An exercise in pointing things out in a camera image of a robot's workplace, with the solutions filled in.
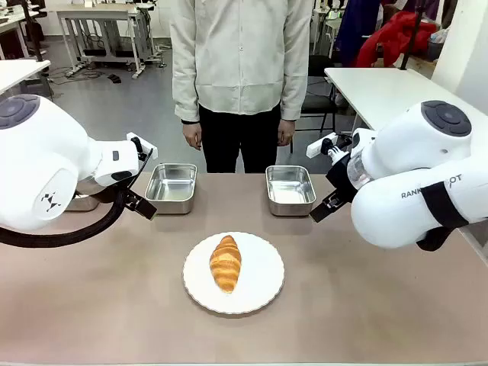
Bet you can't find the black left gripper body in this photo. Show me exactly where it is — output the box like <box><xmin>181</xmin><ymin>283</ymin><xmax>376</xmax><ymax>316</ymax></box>
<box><xmin>120</xmin><ymin>185</ymin><xmax>139</xmax><ymax>205</ymax></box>

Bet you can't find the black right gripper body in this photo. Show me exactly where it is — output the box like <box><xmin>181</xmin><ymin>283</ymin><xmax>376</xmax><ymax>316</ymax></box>
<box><xmin>325</xmin><ymin>150</ymin><xmax>359</xmax><ymax>203</ymax></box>

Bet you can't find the person's right forearm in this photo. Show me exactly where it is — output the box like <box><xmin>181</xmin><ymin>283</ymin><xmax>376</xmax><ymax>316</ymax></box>
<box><xmin>171</xmin><ymin>53</ymin><xmax>201</xmax><ymax>123</ymax></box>

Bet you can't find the person's left forearm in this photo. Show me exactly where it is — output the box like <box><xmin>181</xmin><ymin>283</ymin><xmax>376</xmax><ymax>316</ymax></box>
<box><xmin>279</xmin><ymin>53</ymin><xmax>310</xmax><ymax>121</ymax></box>

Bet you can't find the steel rectangular container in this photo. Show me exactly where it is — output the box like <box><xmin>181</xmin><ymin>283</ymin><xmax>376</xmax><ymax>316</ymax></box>
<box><xmin>265</xmin><ymin>165</ymin><xmax>317</xmax><ymax>217</ymax></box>
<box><xmin>144</xmin><ymin>162</ymin><xmax>198</xmax><ymax>216</ymax></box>
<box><xmin>64</xmin><ymin>189</ymin><xmax>102</xmax><ymax>213</ymax></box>

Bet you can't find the golden croissant bread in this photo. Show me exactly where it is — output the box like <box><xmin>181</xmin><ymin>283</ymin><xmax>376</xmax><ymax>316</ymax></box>
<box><xmin>209</xmin><ymin>234</ymin><xmax>242</xmax><ymax>294</ymax></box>

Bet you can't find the person's left hand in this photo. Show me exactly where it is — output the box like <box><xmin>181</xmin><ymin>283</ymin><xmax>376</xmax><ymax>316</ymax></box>
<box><xmin>277</xmin><ymin>118</ymin><xmax>297</xmax><ymax>147</ymax></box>

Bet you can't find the person's right hand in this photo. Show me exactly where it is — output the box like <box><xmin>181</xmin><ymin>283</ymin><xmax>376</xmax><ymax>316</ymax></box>
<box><xmin>182</xmin><ymin>120</ymin><xmax>204</xmax><ymax>152</ymax></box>

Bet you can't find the white scalloped plate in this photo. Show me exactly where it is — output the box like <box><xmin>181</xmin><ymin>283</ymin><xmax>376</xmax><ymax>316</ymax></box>
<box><xmin>182</xmin><ymin>231</ymin><xmax>286</xmax><ymax>316</ymax></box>

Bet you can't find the black chair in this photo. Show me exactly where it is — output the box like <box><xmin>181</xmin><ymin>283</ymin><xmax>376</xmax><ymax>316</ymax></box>
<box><xmin>291</xmin><ymin>55</ymin><xmax>341</xmax><ymax>154</ymax></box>

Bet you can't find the large white table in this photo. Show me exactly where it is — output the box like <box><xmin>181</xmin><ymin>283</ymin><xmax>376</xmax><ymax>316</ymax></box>
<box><xmin>323</xmin><ymin>67</ymin><xmax>461</xmax><ymax>133</ymax></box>

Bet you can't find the red jacket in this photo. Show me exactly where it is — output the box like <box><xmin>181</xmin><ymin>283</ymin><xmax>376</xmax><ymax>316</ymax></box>
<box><xmin>356</xmin><ymin>10</ymin><xmax>438</xmax><ymax>69</ymax></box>

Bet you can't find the person in cream shirt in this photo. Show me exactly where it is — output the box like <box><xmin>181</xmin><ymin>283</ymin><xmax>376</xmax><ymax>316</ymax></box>
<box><xmin>169</xmin><ymin>0</ymin><xmax>314</xmax><ymax>175</ymax></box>

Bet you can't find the black pole on white table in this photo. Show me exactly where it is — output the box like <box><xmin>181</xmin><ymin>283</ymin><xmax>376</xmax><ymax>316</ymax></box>
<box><xmin>399</xmin><ymin>0</ymin><xmax>425</xmax><ymax>72</ymax></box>

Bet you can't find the small white side table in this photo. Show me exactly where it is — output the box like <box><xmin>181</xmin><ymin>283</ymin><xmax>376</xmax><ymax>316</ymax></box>
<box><xmin>0</xmin><ymin>59</ymin><xmax>52</xmax><ymax>96</ymax></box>

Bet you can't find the white metal workbench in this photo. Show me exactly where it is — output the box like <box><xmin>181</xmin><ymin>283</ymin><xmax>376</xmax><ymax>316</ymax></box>
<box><xmin>56</xmin><ymin>2</ymin><xmax>158</xmax><ymax>80</ymax></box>

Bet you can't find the thin black camera cable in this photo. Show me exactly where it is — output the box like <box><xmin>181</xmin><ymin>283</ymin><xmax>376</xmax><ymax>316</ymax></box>
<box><xmin>128</xmin><ymin>147</ymin><xmax>155</xmax><ymax>192</ymax></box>

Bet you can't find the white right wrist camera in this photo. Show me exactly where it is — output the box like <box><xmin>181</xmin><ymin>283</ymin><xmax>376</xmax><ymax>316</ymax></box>
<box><xmin>307</xmin><ymin>133</ymin><xmax>339</xmax><ymax>158</ymax></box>

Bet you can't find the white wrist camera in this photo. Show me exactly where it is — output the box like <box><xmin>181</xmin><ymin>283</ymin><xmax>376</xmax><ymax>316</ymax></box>
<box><xmin>126</xmin><ymin>131</ymin><xmax>158</xmax><ymax>154</ymax></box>
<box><xmin>307</xmin><ymin>133</ymin><xmax>339</xmax><ymax>158</ymax></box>

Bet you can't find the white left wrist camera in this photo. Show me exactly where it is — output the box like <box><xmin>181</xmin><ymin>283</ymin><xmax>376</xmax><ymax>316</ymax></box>
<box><xmin>126</xmin><ymin>131</ymin><xmax>158</xmax><ymax>154</ymax></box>

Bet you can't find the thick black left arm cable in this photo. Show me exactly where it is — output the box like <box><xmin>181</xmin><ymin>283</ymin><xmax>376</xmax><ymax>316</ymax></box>
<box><xmin>0</xmin><ymin>186</ymin><xmax>129</xmax><ymax>249</ymax></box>

